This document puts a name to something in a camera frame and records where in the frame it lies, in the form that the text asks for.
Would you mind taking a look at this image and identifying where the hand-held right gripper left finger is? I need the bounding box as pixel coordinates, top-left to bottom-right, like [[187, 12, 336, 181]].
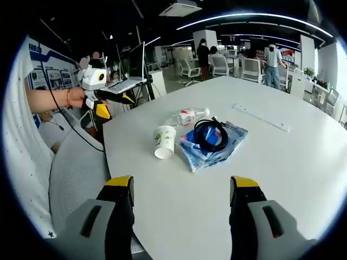
[[44, 175, 136, 260]]

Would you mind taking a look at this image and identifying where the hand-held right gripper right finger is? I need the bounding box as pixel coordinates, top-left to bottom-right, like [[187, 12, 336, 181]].
[[229, 175, 318, 260]]

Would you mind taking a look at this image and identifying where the white paper cup leaf print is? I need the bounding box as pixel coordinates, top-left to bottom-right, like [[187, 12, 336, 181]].
[[153, 125, 178, 160]]

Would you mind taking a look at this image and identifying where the clear plastic water bottle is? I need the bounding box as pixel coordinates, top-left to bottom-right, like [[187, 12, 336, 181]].
[[170, 107, 211, 128]]

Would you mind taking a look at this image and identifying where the blue plastic bag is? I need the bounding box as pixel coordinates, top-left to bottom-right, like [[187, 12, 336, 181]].
[[178, 120, 249, 173]]

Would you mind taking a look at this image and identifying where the person's left hand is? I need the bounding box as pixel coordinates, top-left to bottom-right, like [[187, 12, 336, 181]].
[[67, 87, 111, 109]]

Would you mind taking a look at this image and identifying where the open laptop on stand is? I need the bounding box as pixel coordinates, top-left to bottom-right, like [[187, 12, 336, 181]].
[[106, 41, 149, 95]]

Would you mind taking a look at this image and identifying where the white table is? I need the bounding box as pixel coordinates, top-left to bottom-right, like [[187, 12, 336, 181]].
[[102, 75, 347, 260]]

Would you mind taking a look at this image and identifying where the grey mesh office chair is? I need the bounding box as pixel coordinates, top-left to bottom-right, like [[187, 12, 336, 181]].
[[48, 112, 112, 239]]

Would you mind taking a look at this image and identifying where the white mesh office chair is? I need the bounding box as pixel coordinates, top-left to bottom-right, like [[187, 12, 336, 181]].
[[178, 57, 202, 85], [211, 55, 234, 79], [240, 57, 266, 83]]

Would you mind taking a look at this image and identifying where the white pillar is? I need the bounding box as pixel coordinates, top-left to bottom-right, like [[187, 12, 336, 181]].
[[192, 29, 219, 59]]

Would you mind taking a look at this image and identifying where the ceiling air conditioner unit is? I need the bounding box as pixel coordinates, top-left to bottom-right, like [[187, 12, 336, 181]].
[[158, 0, 203, 17]]

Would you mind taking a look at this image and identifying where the green potted plant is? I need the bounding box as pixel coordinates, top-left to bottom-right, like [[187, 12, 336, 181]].
[[303, 67, 317, 80]]

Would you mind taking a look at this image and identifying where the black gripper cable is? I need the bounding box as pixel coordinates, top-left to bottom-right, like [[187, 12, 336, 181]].
[[48, 88, 105, 152]]

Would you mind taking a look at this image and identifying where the blue white wall poster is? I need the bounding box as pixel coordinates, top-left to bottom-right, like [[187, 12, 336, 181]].
[[25, 36, 78, 121]]

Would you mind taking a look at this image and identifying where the white table cable cover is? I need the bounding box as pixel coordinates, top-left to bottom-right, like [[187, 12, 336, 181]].
[[232, 103, 291, 133]]

